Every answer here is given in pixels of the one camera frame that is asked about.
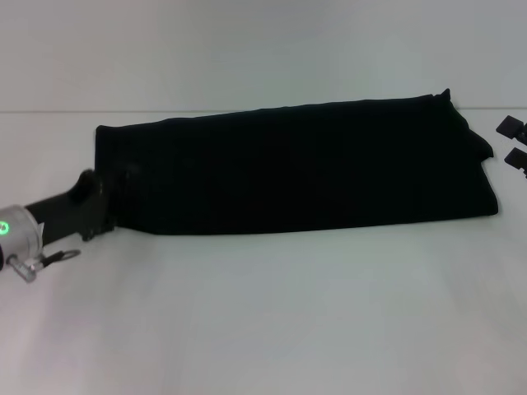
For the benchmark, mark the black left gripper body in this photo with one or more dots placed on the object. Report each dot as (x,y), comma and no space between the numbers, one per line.
(70,210)

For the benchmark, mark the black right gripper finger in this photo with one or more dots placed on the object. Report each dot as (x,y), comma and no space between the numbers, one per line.
(510,125)
(516,158)

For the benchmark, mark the black shirt with FREE print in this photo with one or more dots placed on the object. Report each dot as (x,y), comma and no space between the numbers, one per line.
(288,164)

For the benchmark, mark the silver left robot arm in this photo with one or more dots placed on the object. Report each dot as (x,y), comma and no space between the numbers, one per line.
(16,234)

